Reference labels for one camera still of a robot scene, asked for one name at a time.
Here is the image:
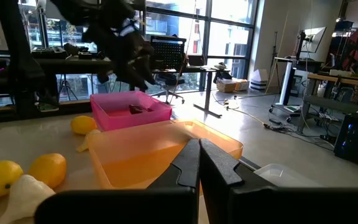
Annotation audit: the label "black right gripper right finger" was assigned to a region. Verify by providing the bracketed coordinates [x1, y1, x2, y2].
[200, 138, 358, 224]

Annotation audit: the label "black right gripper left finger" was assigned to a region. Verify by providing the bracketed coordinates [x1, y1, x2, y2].
[34, 138, 201, 224]

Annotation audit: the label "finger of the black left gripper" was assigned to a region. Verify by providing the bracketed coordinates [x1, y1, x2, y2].
[116, 60, 149, 93]
[136, 50, 157, 85]

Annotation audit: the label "orange-yellow lemon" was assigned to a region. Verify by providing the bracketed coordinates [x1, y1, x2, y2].
[27, 152, 68, 189]

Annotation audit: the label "computer monitor on arm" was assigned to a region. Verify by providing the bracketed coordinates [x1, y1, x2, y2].
[296, 26, 328, 54]

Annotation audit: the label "clear plastic bin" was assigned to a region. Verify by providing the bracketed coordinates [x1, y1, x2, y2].
[253, 163, 323, 189]

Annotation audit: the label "orange translucent plastic bin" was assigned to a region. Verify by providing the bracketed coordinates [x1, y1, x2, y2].
[86, 119, 244, 190]

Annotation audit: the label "pink translucent plastic bin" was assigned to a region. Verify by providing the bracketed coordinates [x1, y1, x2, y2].
[89, 90, 173, 132]

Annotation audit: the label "black office desk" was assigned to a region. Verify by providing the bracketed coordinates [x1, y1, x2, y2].
[31, 55, 231, 119]

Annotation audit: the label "wicker storage box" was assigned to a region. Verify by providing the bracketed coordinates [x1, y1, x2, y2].
[216, 77, 237, 93]

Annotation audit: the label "large glass window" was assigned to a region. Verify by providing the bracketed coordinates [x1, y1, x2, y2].
[17, 0, 257, 94]

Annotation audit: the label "white power strip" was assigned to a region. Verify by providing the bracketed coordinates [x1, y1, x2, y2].
[223, 95, 241, 110]

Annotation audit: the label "cardboard box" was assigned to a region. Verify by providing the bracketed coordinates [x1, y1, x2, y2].
[233, 78, 250, 92]

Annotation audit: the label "white striped box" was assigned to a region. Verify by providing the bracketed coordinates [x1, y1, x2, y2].
[249, 68, 270, 92]

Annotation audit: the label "white standing desk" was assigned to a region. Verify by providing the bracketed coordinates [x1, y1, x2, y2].
[268, 56, 325, 123]

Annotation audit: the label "wooden workbench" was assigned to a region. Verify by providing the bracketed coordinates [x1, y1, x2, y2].
[296, 72, 358, 134]

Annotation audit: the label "black floor cables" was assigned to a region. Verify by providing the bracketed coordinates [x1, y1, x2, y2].
[262, 117, 337, 147]

